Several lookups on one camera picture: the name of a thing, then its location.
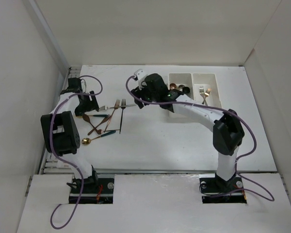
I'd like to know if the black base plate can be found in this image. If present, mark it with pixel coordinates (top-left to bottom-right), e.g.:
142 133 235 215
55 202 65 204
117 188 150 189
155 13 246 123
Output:
67 176 114 204
199 175 247 204

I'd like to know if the copper brown fork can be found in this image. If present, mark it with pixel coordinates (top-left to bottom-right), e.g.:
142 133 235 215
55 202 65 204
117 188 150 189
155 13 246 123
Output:
87 115 111 135

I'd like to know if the black handled silver fork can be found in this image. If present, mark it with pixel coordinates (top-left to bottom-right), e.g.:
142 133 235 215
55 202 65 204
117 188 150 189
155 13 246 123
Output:
119 99 126 133

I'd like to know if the black spoon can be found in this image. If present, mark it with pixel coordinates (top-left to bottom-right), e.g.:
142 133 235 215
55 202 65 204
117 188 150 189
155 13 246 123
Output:
182 86 190 94

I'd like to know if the aluminium side rail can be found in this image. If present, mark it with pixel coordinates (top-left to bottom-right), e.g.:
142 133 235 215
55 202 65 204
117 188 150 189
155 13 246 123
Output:
38 67 82 174

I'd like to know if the rose gold fork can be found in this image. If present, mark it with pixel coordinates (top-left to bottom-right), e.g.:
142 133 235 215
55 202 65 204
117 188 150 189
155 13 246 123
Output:
104 99 121 132

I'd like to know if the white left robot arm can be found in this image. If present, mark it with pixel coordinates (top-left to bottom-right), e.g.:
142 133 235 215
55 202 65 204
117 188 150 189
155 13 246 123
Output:
40 78 99 193

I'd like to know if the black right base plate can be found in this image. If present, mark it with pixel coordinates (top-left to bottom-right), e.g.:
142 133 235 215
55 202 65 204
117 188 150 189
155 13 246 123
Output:
199 175 247 204

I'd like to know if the white plastic spoon bin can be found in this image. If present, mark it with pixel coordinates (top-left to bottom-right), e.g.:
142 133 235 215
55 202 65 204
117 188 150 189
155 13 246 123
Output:
168 72 195 118

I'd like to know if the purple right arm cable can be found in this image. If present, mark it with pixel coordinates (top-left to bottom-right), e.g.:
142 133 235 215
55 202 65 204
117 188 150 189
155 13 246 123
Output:
125 75 275 202

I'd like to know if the green handled gold spoon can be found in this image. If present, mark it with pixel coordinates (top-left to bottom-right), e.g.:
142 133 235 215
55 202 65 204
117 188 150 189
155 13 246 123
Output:
81 130 116 145

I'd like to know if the rose gold spoon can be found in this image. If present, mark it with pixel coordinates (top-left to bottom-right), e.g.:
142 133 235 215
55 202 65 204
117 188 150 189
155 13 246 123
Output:
169 83 178 90

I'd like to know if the aluminium front rail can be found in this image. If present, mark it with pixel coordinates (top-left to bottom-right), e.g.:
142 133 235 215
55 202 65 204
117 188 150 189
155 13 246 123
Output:
40 168 286 176

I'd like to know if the green handled gold fork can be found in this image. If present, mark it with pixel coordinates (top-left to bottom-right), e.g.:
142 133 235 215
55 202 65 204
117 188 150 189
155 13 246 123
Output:
88 114 110 118

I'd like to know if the silver spoon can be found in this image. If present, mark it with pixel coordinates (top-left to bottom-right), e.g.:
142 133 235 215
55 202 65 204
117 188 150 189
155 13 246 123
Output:
178 84 185 90

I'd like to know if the white plastic fork bin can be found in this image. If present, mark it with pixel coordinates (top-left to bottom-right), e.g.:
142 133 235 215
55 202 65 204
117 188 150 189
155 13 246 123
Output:
192 73 221 107

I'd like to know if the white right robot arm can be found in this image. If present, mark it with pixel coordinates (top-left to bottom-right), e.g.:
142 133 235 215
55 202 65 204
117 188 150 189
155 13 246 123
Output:
131 69 244 191

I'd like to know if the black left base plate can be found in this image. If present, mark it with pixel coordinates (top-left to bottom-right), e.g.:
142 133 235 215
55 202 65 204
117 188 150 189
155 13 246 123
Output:
67 176 114 204

